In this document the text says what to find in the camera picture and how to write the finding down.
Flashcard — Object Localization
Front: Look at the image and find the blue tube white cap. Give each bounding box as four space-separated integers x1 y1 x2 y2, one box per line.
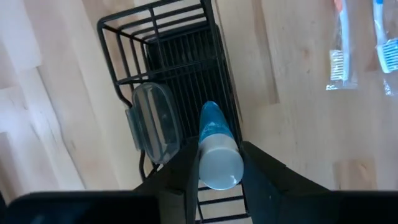
198 100 244 191

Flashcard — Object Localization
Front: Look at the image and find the black wire caddy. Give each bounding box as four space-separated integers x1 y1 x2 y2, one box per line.
96 0 251 224

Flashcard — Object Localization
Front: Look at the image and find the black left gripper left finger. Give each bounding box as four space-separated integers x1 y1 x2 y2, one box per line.
0 136 200 224

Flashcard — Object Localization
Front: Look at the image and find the orange white toothbrush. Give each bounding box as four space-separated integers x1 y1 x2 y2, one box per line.
325 0 358 91

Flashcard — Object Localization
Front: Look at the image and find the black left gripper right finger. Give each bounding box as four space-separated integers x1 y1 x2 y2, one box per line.
242 141 398 224

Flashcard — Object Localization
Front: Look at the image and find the blue white toothbrush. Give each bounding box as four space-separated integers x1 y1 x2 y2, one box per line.
371 0 398 97

